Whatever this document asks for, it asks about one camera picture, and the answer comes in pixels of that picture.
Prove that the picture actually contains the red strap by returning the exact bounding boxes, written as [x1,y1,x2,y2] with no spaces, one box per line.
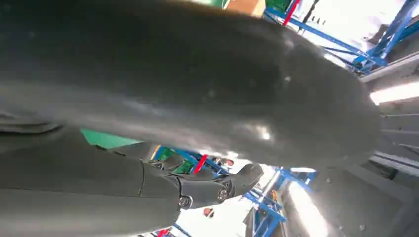
[192,154,209,175]
[282,0,301,27]

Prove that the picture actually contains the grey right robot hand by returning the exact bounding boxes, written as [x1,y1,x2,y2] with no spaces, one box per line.
[0,0,382,237]

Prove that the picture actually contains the green table mat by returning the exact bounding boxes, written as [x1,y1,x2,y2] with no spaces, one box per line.
[80,128,144,150]

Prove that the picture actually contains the brown cardboard box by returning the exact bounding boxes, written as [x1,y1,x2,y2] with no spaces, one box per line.
[226,0,266,18]

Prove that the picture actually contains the blue metal rack frame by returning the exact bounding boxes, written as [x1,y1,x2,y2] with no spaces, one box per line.
[154,147,318,237]
[263,0,419,76]

